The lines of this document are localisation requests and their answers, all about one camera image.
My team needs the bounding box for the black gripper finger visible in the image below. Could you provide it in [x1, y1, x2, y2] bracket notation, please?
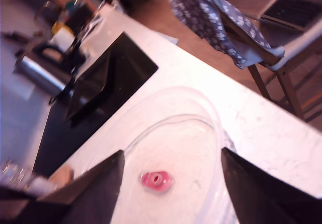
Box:
[37, 150, 126, 224]
[221, 147, 322, 224]

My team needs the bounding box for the clear plastic microwave lid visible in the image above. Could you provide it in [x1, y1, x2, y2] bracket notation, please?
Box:
[108, 85, 239, 224]

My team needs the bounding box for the black induction hob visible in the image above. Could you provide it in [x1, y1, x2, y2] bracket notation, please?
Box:
[32, 31, 159, 178]

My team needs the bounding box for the wooden chair with white cushion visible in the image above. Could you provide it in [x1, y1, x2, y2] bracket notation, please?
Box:
[208, 0, 322, 123]

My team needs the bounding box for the white mug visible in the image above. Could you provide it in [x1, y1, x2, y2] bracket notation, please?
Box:
[50, 30, 76, 51]

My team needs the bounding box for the yellow container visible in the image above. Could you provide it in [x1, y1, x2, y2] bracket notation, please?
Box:
[51, 21, 73, 33]

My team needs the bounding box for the silver laptop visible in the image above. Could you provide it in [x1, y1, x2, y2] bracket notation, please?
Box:
[260, 0, 322, 32]

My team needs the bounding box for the grey paw print cloth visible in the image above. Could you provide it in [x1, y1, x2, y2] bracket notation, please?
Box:
[167, 0, 272, 70]

